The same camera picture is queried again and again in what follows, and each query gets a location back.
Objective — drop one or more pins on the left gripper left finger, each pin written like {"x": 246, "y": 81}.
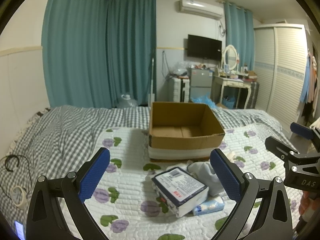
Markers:
{"x": 45, "y": 218}

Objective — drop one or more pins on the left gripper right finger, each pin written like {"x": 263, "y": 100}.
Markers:
{"x": 273, "y": 220}

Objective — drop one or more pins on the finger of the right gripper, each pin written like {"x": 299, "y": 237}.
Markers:
{"x": 303, "y": 131}
{"x": 282, "y": 152}

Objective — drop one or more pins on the light blue tissue pack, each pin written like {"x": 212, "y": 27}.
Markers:
{"x": 211, "y": 205}

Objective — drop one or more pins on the white grey sock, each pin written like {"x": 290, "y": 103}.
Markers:
{"x": 204, "y": 172}

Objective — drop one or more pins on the dark blue tissue pack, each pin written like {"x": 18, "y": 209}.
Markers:
{"x": 179, "y": 190}

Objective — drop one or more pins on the hanging clothes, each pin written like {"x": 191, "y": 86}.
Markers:
{"x": 310, "y": 89}

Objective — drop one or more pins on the dark suitcase by wardrobe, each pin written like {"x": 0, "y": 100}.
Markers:
{"x": 253, "y": 96}

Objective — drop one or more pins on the grey checkered bed sheet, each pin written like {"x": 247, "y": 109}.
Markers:
{"x": 55, "y": 142}

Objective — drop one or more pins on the blue laundry basket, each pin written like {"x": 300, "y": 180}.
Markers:
{"x": 229, "y": 102}

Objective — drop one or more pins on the white louvered wardrobe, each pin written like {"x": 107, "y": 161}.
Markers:
{"x": 280, "y": 60}

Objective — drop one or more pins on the white dressing table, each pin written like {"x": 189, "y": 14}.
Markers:
{"x": 220, "y": 83}

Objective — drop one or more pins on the brown cardboard box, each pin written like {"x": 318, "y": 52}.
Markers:
{"x": 180, "y": 131}

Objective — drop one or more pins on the white oval vanity mirror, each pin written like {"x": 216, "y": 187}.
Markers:
{"x": 229, "y": 58}

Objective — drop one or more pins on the silver mini fridge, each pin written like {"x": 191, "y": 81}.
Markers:
{"x": 200, "y": 82}

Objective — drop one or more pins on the clear water jug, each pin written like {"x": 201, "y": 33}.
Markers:
{"x": 126, "y": 101}

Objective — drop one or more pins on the teal curtain right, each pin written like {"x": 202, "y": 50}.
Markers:
{"x": 240, "y": 33}

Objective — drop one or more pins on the teal curtain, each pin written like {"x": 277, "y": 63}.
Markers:
{"x": 94, "y": 51}
{"x": 240, "y": 33}

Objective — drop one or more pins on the white upright mop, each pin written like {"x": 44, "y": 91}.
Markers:
{"x": 151, "y": 96}

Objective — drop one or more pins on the white air conditioner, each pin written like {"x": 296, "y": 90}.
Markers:
{"x": 202, "y": 9}

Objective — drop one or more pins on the teal curtain left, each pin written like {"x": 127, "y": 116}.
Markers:
{"x": 94, "y": 51}

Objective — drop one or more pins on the black wall television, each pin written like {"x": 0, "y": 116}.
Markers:
{"x": 204, "y": 48}

